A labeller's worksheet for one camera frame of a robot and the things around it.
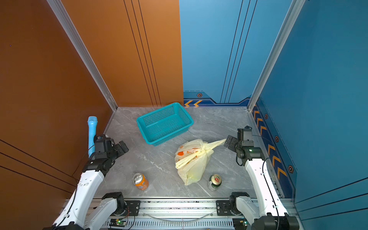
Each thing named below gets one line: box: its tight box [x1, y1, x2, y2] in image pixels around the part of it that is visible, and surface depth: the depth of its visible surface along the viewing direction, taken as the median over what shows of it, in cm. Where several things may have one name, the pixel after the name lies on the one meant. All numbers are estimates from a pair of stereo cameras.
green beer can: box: [207, 173, 222, 192], surface depth 74 cm
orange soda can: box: [132, 172, 150, 191], surface depth 74 cm
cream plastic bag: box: [174, 138, 228, 186], surface depth 80 cm
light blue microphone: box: [87, 115, 98, 158], surface depth 80 cm
